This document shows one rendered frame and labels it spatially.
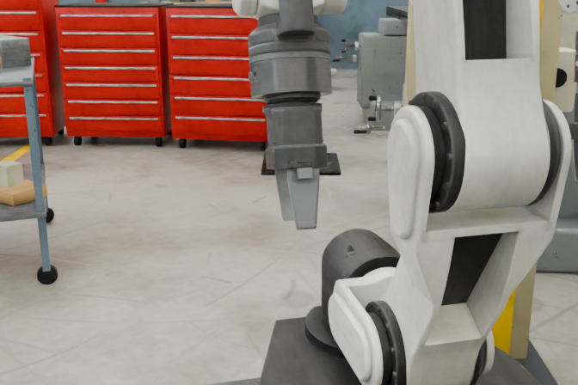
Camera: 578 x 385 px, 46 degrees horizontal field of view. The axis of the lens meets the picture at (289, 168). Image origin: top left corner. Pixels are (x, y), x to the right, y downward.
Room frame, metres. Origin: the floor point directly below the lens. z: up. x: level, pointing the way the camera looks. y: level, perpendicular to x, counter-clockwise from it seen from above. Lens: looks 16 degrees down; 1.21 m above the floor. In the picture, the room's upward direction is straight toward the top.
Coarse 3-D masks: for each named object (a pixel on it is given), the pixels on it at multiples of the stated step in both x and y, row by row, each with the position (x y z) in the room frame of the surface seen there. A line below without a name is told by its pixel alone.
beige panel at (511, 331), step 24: (552, 0) 1.94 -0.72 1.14; (408, 24) 1.99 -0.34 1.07; (552, 24) 1.94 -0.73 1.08; (408, 48) 1.97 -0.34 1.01; (552, 48) 1.94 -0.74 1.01; (408, 72) 1.95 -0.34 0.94; (552, 72) 1.94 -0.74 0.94; (408, 96) 1.94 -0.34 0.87; (552, 96) 1.94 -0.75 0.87; (528, 288) 1.94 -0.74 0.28; (504, 312) 1.93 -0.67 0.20; (528, 312) 1.94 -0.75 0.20; (504, 336) 1.93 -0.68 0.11; (528, 336) 1.94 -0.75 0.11; (528, 360) 1.93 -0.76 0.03; (552, 384) 1.80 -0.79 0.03
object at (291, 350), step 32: (352, 256) 1.09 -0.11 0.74; (384, 256) 1.06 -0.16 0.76; (288, 320) 1.19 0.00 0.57; (320, 320) 1.16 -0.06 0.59; (288, 352) 1.07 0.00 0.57; (320, 352) 1.07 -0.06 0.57; (288, 384) 0.98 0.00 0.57; (320, 384) 0.98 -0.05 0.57; (352, 384) 0.98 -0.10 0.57; (480, 384) 0.98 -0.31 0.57; (512, 384) 0.98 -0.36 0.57
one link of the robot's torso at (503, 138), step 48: (432, 0) 0.81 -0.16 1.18; (480, 0) 0.82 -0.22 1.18; (528, 0) 0.79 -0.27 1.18; (432, 48) 0.81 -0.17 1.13; (480, 48) 0.81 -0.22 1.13; (528, 48) 0.78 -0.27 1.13; (432, 96) 0.77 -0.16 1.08; (480, 96) 0.74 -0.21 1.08; (528, 96) 0.75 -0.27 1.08; (480, 144) 0.72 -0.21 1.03; (528, 144) 0.73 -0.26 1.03; (432, 192) 0.74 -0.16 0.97; (480, 192) 0.72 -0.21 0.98; (528, 192) 0.74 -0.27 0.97
